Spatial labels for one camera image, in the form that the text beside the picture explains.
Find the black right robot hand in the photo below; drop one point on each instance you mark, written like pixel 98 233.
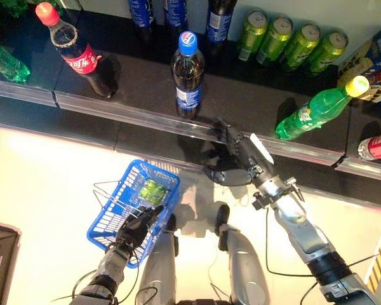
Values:
pixel 247 152

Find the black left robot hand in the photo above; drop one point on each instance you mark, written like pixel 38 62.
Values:
pixel 136 228

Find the blue plastic shopping basket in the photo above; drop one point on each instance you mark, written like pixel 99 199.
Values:
pixel 127 193

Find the Coca-Cola bottle red cap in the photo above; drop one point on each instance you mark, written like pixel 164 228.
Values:
pixel 79 58

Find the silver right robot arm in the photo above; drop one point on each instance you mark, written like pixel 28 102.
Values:
pixel 308 238

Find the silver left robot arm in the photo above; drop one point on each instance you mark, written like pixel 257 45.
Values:
pixel 111 263

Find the green drink can pack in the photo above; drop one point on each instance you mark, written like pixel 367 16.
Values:
pixel 154 190

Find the silver left robot leg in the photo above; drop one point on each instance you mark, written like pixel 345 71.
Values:
pixel 158 263

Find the water bottle red label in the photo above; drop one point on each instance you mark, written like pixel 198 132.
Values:
pixel 378 146

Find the black product shelf board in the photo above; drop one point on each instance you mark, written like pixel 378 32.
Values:
pixel 139 79

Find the black corner shelving unit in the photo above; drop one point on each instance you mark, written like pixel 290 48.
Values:
pixel 0 254

